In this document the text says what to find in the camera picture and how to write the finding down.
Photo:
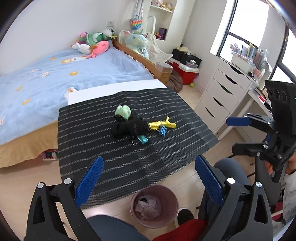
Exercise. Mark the white table board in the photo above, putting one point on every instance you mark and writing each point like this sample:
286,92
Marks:
111,89

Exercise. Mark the yellow plastic toy strip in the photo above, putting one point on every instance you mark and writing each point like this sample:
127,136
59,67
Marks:
156,125

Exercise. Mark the large mint plush cat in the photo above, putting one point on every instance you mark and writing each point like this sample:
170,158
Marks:
138,43

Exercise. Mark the pink whale plush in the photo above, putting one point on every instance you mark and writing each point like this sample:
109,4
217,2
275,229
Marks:
98,49

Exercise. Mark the pink trash bin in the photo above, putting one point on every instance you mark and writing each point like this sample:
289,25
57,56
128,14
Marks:
154,207

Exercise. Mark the green striped plush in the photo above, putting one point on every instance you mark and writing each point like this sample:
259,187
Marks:
94,38

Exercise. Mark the teal binder clip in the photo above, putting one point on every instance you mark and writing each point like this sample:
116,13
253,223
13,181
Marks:
143,139

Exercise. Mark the blue binder clip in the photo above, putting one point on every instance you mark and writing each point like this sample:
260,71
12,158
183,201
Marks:
162,130

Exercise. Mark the red slipper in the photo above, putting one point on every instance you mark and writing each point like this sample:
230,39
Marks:
189,231

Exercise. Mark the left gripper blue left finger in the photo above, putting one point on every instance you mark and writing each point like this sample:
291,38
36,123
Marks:
85,186

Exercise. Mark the white drawer cabinet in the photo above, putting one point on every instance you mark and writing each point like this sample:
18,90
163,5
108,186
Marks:
222,96

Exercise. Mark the wooden bed frame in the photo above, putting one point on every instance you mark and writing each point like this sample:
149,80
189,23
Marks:
160,70

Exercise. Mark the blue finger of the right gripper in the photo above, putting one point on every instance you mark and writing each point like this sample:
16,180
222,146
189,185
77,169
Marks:
249,149
259,122

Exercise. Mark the green white sock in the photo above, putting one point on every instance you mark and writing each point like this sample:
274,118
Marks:
123,111

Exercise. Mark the right hand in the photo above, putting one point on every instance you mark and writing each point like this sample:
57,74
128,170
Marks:
291,166

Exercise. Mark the black striped mat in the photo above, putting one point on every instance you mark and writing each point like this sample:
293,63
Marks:
84,132

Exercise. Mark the white plush toy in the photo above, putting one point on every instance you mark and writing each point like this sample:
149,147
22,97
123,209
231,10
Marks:
82,48

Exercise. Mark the black storage box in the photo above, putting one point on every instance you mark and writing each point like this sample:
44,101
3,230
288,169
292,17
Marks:
183,58

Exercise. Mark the blue blanket bed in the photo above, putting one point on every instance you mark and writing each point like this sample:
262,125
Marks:
31,97

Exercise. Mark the stack of books papers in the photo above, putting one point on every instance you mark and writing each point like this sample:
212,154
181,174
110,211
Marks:
250,59

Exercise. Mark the rainbow bag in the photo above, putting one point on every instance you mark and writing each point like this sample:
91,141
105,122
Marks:
135,24

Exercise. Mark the red cooler box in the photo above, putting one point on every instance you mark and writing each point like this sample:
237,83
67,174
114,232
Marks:
188,74

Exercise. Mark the black fuzzy cloth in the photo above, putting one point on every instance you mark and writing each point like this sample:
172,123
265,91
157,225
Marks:
131,128

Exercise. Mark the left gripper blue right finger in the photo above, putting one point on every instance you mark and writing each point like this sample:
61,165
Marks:
210,179

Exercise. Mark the brown bean bag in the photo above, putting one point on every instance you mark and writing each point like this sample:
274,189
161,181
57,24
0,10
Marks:
175,82

